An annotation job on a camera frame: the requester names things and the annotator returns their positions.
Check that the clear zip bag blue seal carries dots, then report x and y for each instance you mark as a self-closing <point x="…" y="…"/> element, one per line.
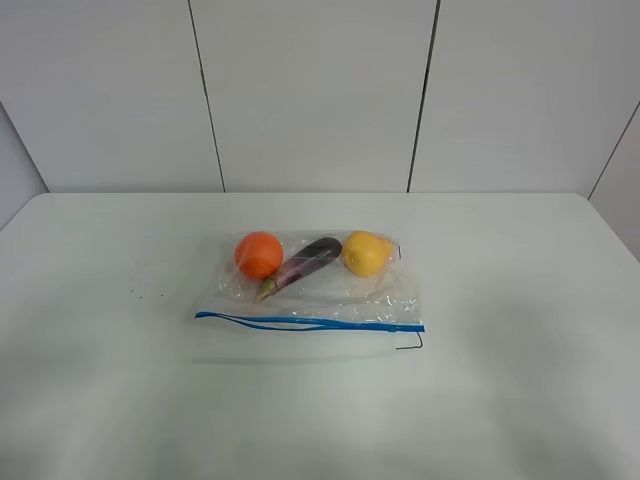
<point x="329" y="315"/>

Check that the orange fruit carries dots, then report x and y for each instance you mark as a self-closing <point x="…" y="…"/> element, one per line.
<point x="258" y="255"/>

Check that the yellow pear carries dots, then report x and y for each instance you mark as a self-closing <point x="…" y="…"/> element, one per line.
<point x="365" y="254"/>

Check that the purple eggplant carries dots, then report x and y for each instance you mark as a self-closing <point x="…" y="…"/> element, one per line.
<point x="305" y="262"/>

